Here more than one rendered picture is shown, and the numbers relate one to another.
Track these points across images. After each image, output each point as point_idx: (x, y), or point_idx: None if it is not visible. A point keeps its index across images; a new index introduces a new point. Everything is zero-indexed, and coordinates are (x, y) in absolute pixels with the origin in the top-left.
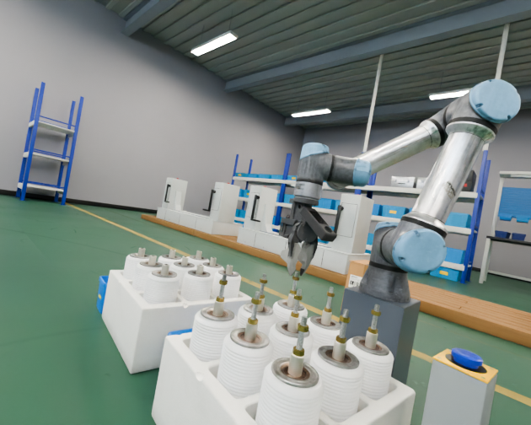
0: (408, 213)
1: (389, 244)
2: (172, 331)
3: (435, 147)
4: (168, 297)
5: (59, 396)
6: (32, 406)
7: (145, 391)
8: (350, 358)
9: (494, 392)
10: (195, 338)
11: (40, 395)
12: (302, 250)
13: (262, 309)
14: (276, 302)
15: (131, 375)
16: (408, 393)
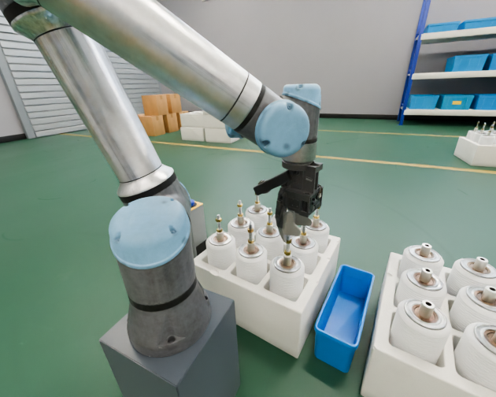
0: (168, 168)
1: (190, 207)
2: (372, 276)
3: (24, 5)
4: (400, 265)
5: (379, 265)
6: (378, 257)
7: None
8: (235, 223)
9: None
10: None
11: (386, 261)
12: (291, 222)
13: (299, 241)
14: (301, 263)
15: (379, 291)
16: (196, 257)
